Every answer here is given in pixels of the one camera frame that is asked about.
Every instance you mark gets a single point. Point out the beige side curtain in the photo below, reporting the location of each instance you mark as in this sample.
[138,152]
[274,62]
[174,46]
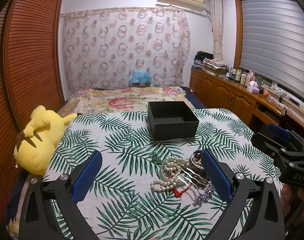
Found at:
[216,9]

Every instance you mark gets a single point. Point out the folded clothes stack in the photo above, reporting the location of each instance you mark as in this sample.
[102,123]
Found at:
[206,62]

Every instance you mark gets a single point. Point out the black square jewelry box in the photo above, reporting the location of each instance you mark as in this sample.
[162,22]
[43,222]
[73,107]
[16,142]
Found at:
[171,120]

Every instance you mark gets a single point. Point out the wooden louvered wardrobe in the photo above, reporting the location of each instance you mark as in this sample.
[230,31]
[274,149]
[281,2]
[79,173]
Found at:
[29,74]

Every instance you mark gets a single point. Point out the palm leaf print cloth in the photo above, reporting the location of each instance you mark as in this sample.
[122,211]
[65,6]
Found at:
[120,203]

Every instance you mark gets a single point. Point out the pink circle pattern curtain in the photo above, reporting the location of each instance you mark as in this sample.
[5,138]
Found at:
[101,48]

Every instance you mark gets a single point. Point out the floral bed quilt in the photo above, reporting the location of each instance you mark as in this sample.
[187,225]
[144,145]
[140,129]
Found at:
[130,99]

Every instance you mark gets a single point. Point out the pale green jade bangle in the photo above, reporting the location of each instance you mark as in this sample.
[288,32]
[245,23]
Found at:
[167,171]

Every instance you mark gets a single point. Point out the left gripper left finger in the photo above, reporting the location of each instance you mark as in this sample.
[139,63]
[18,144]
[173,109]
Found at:
[38,220]

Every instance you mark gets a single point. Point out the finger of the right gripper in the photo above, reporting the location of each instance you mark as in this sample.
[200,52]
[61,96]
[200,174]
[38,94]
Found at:
[278,132]
[265,144]

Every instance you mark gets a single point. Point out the wooden sideboard cabinet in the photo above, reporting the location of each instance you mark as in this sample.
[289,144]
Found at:
[214,92]

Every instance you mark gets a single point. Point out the blue plush toy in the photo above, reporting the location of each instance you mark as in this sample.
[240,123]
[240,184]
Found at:
[139,78]

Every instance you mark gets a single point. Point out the yellow Pikachu plush toy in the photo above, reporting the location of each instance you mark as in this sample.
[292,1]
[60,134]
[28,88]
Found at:
[36,144]

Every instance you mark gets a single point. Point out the pink tissue box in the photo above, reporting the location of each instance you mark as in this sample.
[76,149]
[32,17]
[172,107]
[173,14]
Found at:
[253,87]

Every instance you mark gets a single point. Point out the grey window blind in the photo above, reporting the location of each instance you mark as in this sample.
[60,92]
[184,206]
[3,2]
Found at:
[273,41]

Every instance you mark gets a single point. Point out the person right hand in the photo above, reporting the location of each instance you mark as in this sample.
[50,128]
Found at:
[292,202]

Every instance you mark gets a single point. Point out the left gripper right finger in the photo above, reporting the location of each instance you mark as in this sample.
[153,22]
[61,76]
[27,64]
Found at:
[265,219]

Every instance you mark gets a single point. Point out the purple crystal hair ornament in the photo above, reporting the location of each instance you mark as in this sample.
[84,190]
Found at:
[206,195]

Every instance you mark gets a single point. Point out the cosmetic bottles group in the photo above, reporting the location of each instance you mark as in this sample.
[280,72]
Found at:
[244,77]

